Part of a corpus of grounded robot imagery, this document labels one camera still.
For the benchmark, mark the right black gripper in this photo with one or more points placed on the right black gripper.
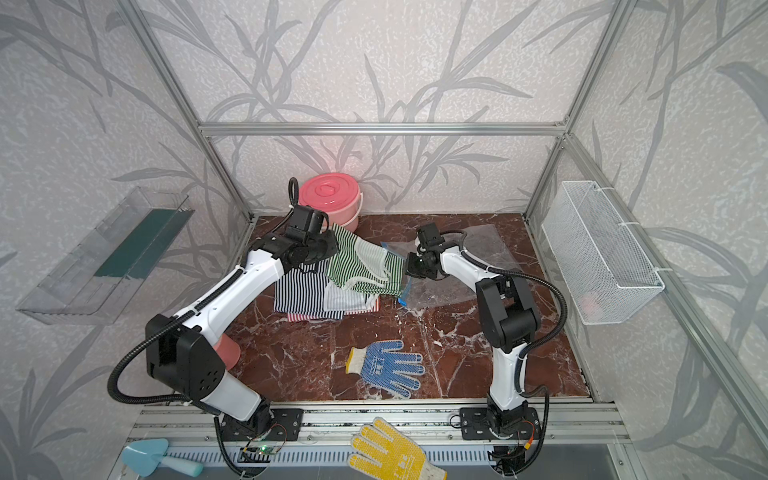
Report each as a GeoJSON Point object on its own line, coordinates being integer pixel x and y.
{"type": "Point", "coordinates": [409, 267]}

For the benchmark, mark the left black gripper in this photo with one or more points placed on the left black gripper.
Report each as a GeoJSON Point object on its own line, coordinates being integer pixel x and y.
{"type": "Point", "coordinates": [332, 244]}

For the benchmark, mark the blue white striped garment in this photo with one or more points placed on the blue white striped garment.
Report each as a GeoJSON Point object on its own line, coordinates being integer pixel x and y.
{"type": "Point", "coordinates": [308, 290]}

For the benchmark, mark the clear vacuum storage bag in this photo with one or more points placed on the clear vacuum storage bag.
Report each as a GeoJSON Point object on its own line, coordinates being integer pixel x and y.
{"type": "Point", "coordinates": [467, 256]}

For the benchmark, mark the green white striped garment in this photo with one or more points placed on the green white striped garment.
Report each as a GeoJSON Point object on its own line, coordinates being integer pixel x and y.
{"type": "Point", "coordinates": [364, 267]}

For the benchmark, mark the red white striped garment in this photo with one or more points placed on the red white striped garment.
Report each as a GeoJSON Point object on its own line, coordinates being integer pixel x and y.
{"type": "Point", "coordinates": [372, 306]}

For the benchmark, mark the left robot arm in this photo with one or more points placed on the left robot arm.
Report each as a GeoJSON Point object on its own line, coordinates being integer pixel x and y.
{"type": "Point", "coordinates": [180, 349]}

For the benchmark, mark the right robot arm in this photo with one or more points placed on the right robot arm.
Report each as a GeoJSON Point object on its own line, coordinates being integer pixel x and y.
{"type": "Point", "coordinates": [508, 314]}

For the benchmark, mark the pink lidded plastic bucket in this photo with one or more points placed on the pink lidded plastic bucket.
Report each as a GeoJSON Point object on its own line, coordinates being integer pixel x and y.
{"type": "Point", "coordinates": [338, 195]}

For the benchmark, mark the blue dotted work glove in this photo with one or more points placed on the blue dotted work glove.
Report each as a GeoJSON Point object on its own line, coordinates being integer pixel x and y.
{"type": "Point", "coordinates": [384, 365]}

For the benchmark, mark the pink watering can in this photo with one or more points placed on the pink watering can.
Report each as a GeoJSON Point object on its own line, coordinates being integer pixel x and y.
{"type": "Point", "coordinates": [228, 350]}

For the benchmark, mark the pink item in basket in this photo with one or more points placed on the pink item in basket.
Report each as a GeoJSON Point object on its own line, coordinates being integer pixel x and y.
{"type": "Point", "coordinates": [591, 307]}

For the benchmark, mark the yellow dotted work glove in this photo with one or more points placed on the yellow dotted work glove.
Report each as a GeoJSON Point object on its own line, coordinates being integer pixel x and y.
{"type": "Point", "coordinates": [380, 451]}

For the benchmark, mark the light blue hand trowel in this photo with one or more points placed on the light blue hand trowel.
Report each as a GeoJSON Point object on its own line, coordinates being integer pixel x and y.
{"type": "Point", "coordinates": [144, 457]}

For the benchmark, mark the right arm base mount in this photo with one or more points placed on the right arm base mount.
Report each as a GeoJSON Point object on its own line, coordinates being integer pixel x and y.
{"type": "Point", "coordinates": [520, 424]}

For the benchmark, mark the white wire mesh basket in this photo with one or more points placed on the white wire mesh basket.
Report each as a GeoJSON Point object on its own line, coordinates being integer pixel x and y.
{"type": "Point", "coordinates": [597, 252]}

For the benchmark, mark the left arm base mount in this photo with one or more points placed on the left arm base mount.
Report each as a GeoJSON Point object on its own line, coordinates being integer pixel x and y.
{"type": "Point", "coordinates": [280, 424]}

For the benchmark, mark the clear plastic wall shelf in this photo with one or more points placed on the clear plastic wall shelf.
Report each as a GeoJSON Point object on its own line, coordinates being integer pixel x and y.
{"type": "Point", "coordinates": [95, 282]}

